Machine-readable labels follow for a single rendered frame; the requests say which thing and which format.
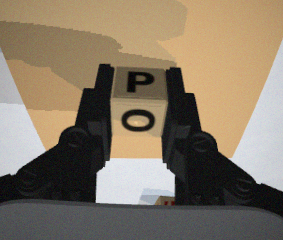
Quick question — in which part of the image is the wooden letter block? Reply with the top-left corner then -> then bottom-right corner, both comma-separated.
154,196 -> 175,205
110,67 -> 168,137

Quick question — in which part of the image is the tan square mat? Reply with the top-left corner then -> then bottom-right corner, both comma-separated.
0,0 -> 283,158

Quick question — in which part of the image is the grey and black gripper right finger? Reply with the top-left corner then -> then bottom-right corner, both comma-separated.
161,67 -> 283,217

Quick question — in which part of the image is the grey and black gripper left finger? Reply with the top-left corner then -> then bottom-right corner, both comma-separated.
0,64 -> 114,203

